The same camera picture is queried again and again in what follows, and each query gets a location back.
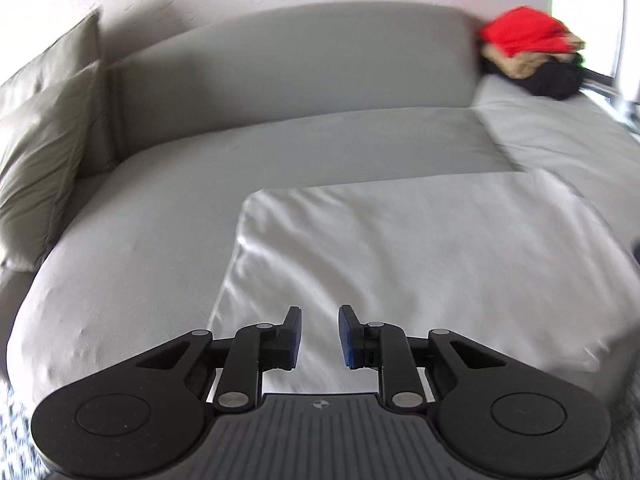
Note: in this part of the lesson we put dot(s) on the red garment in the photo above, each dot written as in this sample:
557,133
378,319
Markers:
520,30

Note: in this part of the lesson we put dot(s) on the person's leg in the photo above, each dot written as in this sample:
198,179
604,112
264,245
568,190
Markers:
622,455
12,425

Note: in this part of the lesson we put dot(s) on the white T-shirt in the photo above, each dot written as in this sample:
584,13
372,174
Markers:
425,260

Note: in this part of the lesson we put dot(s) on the glass side table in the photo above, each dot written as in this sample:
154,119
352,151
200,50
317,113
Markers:
625,110

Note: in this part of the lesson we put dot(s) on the person's right leg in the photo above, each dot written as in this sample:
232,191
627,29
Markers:
622,455

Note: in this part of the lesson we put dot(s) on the window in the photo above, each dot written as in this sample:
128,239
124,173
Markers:
585,10

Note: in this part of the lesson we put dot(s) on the person's left leg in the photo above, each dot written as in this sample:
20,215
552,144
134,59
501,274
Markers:
12,425

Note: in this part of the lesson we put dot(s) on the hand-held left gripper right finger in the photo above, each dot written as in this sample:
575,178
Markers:
348,337

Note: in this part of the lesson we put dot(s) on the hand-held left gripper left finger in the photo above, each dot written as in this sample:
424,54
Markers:
292,340

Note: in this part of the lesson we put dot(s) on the beige garment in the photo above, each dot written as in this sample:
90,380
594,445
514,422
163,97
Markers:
520,66

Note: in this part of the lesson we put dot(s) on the grey sofa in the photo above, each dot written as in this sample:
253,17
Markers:
280,60

